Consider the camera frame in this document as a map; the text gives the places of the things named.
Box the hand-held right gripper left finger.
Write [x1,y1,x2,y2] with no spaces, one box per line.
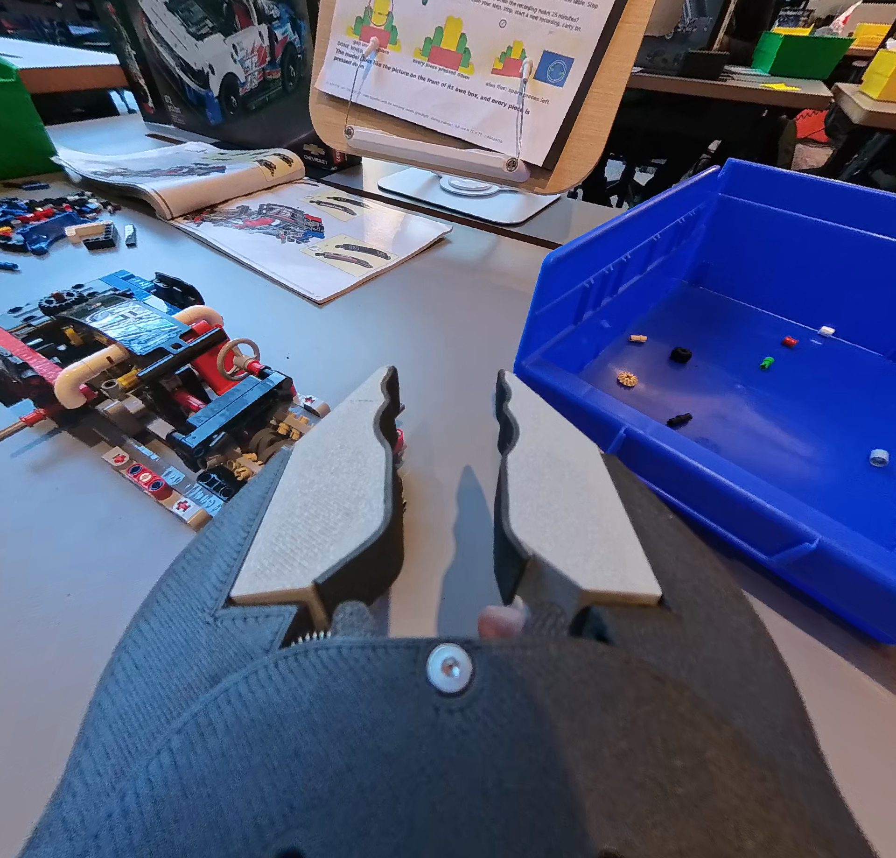
[230,365,407,628]

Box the green storage bin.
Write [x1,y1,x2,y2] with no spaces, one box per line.
[0,56,63,181]

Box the person's right hand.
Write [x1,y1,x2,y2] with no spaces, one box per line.
[478,598,531,640]

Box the blue curved toy frame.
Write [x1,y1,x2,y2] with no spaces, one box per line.
[0,210,71,254]

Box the pile of loose toy pieces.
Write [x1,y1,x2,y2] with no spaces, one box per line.
[0,182,141,271]

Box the wooden tabletop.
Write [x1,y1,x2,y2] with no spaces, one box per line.
[0,37,128,96]

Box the brown background table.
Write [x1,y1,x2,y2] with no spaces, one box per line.
[626,67,834,111]

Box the grey desk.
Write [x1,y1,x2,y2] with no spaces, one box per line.
[0,112,896,858]

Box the black toy set box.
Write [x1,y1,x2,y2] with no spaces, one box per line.
[77,0,365,173]

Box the small green bin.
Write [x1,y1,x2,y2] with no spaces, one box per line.
[752,30,856,80]

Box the open instruction booklet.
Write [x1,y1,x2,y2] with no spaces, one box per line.
[52,140,454,306]

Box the toy brick car assembly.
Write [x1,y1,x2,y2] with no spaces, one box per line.
[0,270,331,531]

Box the blue storage bin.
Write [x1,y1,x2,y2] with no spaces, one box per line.
[514,158,896,645]

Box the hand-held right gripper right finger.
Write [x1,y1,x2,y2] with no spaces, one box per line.
[493,370,664,610]

